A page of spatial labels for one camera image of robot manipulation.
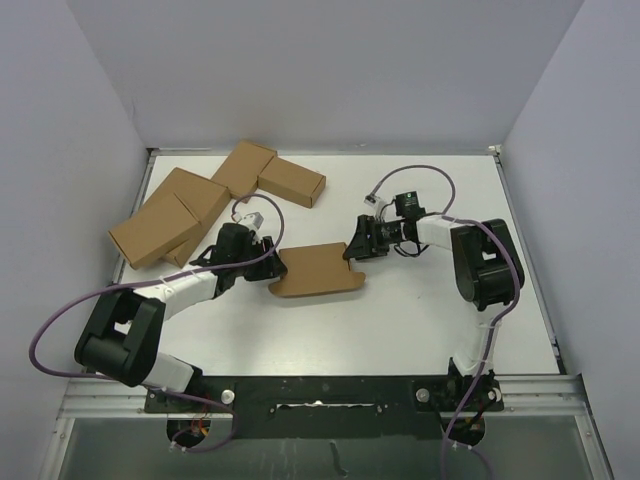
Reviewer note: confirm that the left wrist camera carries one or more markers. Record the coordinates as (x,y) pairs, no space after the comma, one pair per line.
(252,221)

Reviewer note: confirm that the cardboard box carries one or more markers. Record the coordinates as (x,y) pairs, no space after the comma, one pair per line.
(292,182)
(206,201)
(240,170)
(153,231)
(316,270)

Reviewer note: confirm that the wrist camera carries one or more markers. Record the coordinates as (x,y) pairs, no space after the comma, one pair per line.
(377,204)
(252,221)

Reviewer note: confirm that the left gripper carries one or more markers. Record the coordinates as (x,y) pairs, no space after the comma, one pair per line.
(269,267)

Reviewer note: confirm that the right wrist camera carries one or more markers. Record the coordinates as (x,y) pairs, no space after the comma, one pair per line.
(377,204)

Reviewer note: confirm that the aluminium table frame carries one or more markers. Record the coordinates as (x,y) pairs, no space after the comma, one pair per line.
(407,317)

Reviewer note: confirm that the folded cardboard box front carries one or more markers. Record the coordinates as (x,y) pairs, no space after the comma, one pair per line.
(153,231)

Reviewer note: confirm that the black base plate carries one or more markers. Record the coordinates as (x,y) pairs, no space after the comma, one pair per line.
(334,407)

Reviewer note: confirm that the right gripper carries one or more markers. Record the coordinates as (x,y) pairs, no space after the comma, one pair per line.
(364,246)

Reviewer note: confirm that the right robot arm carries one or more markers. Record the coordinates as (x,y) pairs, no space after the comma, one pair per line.
(487,269)

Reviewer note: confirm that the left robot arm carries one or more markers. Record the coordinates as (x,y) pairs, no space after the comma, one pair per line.
(121,338)

